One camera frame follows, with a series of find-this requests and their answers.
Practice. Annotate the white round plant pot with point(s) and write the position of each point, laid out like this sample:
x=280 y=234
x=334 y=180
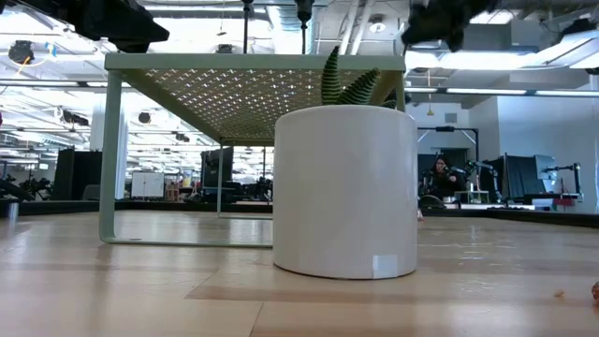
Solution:
x=346 y=196

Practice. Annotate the person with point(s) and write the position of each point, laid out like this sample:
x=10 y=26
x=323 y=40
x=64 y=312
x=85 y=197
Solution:
x=440 y=182

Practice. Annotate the small brown crumb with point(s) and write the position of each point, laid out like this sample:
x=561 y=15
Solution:
x=559 y=293

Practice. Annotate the white cabinet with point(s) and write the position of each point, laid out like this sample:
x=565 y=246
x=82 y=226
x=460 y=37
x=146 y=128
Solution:
x=147 y=185

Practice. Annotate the tall black candlestick holder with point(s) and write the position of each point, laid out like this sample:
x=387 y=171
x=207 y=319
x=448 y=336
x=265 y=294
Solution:
x=245 y=28

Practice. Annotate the black screen panel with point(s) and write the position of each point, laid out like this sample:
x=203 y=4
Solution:
x=521 y=178

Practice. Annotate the other station black robot arm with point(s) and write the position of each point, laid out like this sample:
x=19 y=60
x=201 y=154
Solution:
x=262 y=189
x=28 y=187
x=482 y=166

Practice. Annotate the green perforated metal shelf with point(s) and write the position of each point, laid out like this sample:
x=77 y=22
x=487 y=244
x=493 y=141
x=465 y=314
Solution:
x=252 y=62

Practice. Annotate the green succulent plant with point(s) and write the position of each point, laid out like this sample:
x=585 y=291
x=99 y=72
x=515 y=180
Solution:
x=331 y=79

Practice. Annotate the black camera stand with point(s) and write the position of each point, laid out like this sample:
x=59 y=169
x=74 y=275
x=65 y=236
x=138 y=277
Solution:
x=578 y=180

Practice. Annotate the medium black candlestick holder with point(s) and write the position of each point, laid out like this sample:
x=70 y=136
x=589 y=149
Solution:
x=304 y=9

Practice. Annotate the black monitor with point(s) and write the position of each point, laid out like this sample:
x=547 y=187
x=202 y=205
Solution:
x=216 y=168

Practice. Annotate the grey chair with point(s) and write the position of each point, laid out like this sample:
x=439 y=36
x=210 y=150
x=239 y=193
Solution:
x=92 y=193

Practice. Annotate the black rack frame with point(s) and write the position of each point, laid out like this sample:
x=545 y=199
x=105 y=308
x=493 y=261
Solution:
x=447 y=128

